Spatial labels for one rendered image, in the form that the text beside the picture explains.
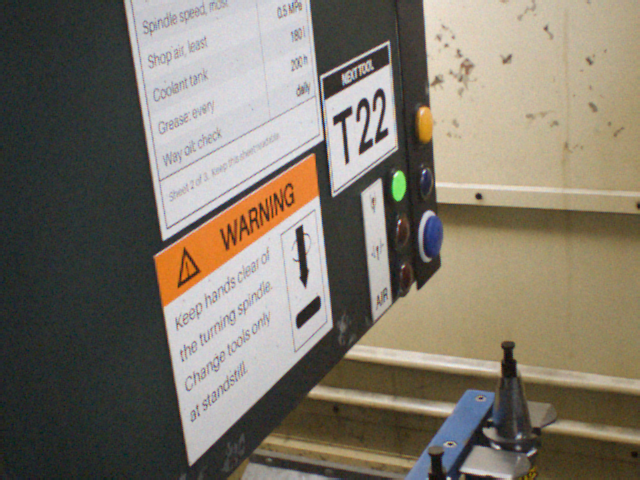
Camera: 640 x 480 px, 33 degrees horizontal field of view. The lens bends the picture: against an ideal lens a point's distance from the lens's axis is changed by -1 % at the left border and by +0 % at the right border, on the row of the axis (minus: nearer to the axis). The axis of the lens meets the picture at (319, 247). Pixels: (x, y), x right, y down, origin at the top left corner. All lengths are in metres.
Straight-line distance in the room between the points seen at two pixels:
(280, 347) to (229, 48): 0.16
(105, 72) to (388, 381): 1.31
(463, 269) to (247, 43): 1.08
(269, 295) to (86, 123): 0.17
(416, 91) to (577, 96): 0.73
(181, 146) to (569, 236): 1.07
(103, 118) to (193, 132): 0.06
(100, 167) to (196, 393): 0.13
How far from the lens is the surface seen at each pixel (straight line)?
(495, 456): 1.19
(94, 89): 0.43
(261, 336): 0.56
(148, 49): 0.46
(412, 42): 0.72
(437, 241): 0.76
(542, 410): 1.27
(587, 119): 1.45
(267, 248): 0.55
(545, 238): 1.52
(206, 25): 0.50
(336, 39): 0.62
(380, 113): 0.67
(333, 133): 0.61
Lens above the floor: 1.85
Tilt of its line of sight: 21 degrees down
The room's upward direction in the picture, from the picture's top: 6 degrees counter-clockwise
